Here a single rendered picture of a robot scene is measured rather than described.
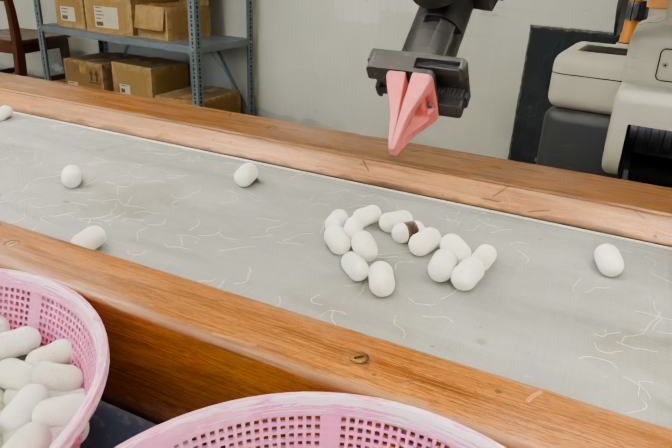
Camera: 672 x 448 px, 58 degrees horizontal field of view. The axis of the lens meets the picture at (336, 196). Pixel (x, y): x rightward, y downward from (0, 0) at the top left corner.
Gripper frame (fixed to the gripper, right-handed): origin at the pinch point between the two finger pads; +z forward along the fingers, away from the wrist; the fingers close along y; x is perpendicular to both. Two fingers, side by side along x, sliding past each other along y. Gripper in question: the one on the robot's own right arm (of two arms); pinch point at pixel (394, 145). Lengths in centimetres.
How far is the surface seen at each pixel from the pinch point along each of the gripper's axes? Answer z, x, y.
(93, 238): 19.7, -9.1, -19.3
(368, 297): 17.0, -4.8, 4.2
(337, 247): 12.8, -2.6, -0.7
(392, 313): 17.9, -5.6, 6.7
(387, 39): -144, 150, -76
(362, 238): 11.4, -2.7, 1.2
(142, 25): -119, 130, -189
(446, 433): 25.9, -15.9, 14.0
